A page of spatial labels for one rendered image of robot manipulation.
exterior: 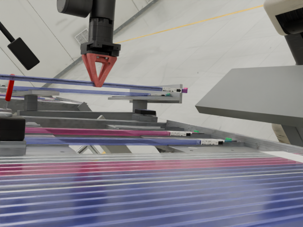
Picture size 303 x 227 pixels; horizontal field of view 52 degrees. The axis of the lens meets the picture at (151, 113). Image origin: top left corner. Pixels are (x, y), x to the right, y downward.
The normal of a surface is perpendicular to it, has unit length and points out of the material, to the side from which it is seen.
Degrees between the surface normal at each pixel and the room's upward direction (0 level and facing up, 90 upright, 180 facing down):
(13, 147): 90
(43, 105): 90
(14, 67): 90
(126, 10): 89
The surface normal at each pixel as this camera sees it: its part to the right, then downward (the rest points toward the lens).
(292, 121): -0.69, 0.65
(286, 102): -0.53, -0.76
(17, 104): 0.49, 0.09
